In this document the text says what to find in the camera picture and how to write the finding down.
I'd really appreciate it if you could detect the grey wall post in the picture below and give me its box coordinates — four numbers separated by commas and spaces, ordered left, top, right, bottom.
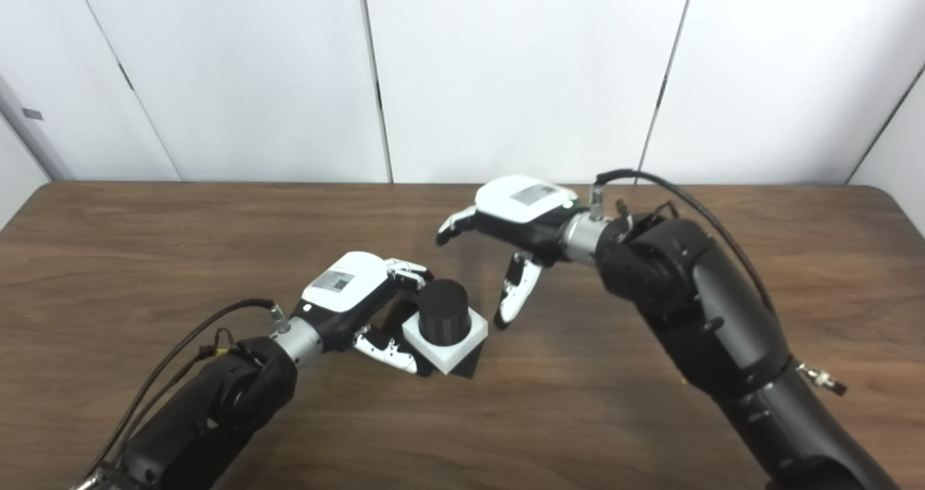
0, 71, 74, 182

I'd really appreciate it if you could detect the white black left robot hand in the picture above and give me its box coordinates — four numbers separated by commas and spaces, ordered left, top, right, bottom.
289, 252, 436, 377

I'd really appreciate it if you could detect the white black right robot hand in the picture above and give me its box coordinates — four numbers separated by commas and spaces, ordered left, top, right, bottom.
436, 176, 586, 330

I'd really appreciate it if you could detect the black peg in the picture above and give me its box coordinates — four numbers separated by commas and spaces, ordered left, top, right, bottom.
383, 279, 486, 379

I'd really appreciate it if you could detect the white square piece with hole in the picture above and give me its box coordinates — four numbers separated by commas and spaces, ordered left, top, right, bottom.
402, 306, 489, 375

